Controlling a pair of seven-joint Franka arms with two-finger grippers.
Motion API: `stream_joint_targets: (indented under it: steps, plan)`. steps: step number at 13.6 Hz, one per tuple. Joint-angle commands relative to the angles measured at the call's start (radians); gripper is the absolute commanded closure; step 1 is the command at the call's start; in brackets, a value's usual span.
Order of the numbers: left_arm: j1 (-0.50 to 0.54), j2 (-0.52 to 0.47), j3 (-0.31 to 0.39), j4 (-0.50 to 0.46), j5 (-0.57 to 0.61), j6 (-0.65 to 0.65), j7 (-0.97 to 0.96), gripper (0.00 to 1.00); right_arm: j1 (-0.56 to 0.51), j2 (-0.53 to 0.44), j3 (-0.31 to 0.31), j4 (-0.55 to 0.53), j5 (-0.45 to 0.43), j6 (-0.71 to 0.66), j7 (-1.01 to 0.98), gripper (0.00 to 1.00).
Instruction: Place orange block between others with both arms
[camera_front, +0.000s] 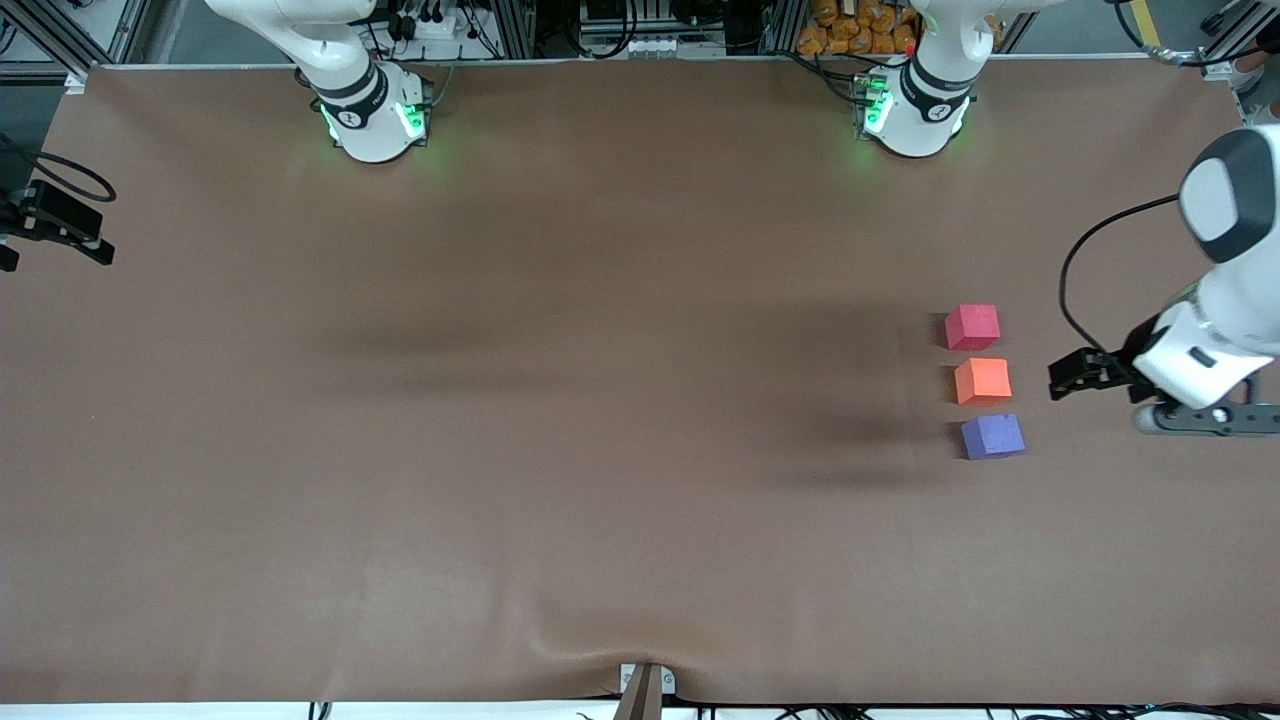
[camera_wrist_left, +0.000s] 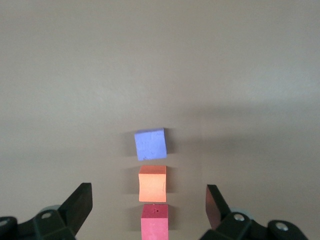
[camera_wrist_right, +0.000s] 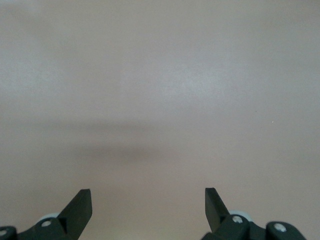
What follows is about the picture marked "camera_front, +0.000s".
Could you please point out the orange foam block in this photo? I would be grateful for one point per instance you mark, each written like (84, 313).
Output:
(982, 382)

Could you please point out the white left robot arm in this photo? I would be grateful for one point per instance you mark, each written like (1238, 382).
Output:
(1245, 290)

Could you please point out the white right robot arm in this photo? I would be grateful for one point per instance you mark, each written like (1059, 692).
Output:
(365, 120)

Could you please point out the purple foam block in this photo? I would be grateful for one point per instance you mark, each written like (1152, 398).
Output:
(992, 437)

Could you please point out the red foam block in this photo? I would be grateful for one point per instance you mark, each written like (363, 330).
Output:
(972, 328)

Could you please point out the white power strip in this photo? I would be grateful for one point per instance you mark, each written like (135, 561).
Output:
(425, 27)

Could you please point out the bag of oranges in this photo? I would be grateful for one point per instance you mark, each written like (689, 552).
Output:
(855, 30)

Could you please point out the brown table mat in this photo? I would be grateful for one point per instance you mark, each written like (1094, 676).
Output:
(640, 250)

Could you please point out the white terminal block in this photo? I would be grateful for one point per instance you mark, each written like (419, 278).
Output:
(670, 47)

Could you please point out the brown wooden strip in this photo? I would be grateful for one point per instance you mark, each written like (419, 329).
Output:
(640, 700)

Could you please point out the white corner bracket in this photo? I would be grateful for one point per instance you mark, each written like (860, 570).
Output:
(1220, 68)
(77, 82)

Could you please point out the aluminium frame post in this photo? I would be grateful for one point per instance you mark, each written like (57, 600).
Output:
(782, 25)
(515, 28)

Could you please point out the metal clamp bracket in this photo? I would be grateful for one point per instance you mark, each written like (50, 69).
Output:
(668, 680)

